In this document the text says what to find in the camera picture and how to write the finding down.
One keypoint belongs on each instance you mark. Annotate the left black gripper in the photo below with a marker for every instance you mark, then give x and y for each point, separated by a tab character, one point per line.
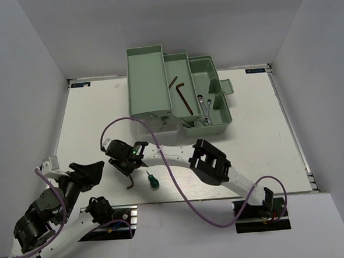
91	172

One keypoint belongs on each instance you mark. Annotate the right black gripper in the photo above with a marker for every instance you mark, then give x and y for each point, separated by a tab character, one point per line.
126	171

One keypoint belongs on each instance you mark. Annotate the brown hex key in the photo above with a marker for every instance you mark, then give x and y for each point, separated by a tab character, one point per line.
183	98
173	81
131	182

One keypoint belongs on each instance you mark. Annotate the green screwdriver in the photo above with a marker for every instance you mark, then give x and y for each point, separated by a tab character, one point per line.
154	183

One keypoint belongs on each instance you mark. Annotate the green plastic toolbox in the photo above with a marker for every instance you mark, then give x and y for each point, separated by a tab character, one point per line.
150	71

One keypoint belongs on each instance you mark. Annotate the large silver ratchet wrench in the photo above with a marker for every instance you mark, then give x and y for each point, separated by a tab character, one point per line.
203	105

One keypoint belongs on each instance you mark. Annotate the small silver ratchet wrench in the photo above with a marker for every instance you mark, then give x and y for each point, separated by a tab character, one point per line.
207	106

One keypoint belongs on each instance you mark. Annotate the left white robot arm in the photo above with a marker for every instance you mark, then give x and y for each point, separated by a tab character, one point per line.
42	232

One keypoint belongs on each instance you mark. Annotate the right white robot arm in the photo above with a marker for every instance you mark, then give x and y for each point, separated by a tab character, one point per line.
209	164

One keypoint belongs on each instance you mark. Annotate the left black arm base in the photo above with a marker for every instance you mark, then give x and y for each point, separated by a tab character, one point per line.
116	223

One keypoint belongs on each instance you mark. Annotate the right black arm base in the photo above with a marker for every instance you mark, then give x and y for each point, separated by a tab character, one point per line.
255	219

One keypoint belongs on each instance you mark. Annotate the left blue table label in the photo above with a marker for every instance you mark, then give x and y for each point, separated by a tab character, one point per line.
80	85

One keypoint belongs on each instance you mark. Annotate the blue table label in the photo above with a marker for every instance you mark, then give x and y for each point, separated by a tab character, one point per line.
255	71
80	85

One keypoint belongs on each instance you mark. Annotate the right blue table label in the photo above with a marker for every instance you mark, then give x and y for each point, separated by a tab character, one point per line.
255	71

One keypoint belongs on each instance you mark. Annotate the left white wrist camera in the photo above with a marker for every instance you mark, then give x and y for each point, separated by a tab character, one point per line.
50	168

